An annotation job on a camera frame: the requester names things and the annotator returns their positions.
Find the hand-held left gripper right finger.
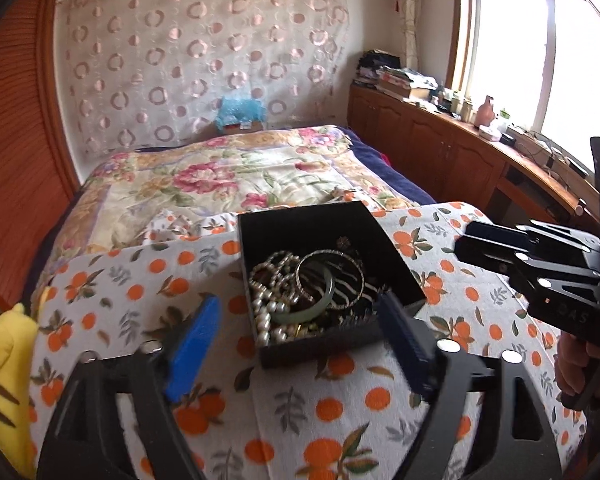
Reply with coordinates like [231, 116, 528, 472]
[377, 290, 566, 480]

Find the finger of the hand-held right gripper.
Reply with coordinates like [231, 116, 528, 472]
[453, 237, 600, 307]
[464, 219, 600, 261]

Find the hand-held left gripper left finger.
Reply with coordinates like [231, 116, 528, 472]
[36, 294, 224, 480]

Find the wide silver bangle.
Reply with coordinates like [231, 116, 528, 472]
[295, 249, 366, 310]

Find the pearl necklace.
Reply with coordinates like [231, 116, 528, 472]
[248, 251, 306, 346]

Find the pale green jade bangle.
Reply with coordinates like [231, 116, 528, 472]
[271, 265, 337, 325]

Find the black jewelry box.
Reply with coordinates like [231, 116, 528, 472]
[237, 201, 427, 370]

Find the person's right hand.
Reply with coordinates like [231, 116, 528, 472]
[554, 334, 600, 398]

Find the orange fruit print cloth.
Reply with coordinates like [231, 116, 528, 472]
[27, 201, 588, 480]

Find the wooden side cabinet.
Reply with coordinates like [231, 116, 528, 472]
[347, 84, 600, 233]

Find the white power strip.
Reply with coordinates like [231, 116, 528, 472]
[509, 127, 552, 159]

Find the pink ceramic bottle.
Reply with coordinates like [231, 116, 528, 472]
[476, 95, 498, 128]

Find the navy blue bed sheet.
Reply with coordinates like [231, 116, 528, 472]
[340, 127, 436, 206]

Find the floral quilt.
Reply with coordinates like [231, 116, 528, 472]
[42, 125, 381, 261]

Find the stack of books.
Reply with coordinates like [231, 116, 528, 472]
[355, 50, 438, 103]

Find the yellow plush toy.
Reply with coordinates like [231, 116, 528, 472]
[0, 300, 41, 478]

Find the beige window curtain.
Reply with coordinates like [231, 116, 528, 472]
[385, 0, 426, 73]

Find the blue plastic bag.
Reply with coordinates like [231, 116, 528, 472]
[215, 96, 266, 128]

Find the circle pattern sheer curtain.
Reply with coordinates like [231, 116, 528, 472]
[55, 0, 353, 157]

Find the wooden frame window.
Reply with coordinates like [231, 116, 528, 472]
[447, 0, 600, 171]

